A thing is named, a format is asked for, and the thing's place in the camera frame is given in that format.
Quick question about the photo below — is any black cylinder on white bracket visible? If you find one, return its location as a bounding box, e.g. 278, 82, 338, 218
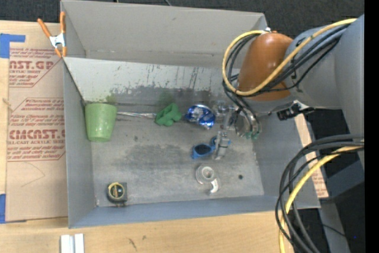
277, 100, 315, 121

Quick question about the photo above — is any green plastic cup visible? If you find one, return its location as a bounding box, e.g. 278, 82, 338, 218
84, 102, 118, 143

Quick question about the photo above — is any brown cardboard board red print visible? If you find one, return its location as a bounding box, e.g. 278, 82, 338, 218
0, 20, 69, 223

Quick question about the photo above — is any thin clear stick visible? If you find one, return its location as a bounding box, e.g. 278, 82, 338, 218
116, 111, 157, 120

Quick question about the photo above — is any clear glass thing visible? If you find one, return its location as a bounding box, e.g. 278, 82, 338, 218
195, 164, 221, 196

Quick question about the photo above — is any blue shiny foil packet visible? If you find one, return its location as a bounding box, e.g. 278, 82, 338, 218
185, 104, 216, 130

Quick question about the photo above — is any blue ring-shaped thing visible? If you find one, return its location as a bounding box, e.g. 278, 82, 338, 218
191, 136, 217, 161

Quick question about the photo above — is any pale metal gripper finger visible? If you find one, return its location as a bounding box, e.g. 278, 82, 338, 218
213, 130, 232, 161
215, 101, 238, 130

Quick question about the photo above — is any grey metal bin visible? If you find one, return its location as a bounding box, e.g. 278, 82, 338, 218
60, 0, 321, 229

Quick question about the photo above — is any black and yellow tape measure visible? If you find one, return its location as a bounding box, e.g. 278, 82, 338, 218
106, 181, 129, 207

